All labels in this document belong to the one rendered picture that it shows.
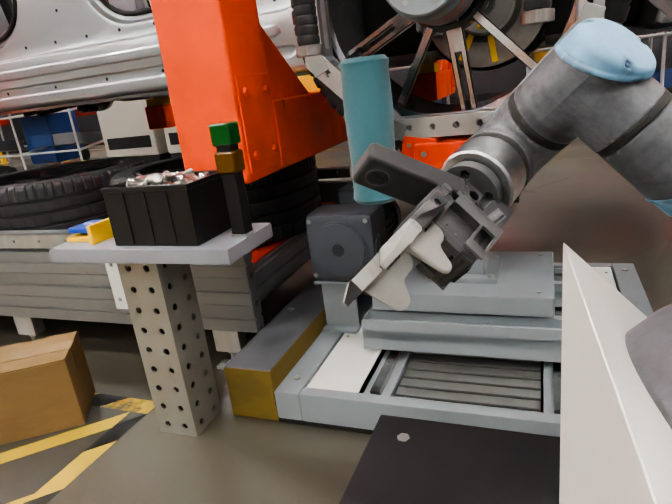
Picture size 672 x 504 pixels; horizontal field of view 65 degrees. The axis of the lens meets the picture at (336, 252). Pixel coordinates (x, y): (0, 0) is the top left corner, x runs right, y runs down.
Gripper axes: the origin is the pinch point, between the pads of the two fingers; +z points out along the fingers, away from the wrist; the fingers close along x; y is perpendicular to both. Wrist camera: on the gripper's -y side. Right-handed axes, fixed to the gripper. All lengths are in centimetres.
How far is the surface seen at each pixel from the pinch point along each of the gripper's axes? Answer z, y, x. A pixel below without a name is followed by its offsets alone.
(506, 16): -111, -20, 23
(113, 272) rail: -21, -51, 102
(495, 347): -49, 31, 49
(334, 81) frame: -53, -31, 29
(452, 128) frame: -57, -8, 21
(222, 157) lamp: -25, -33, 36
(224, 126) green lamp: -27, -36, 31
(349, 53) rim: -64, -35, 29
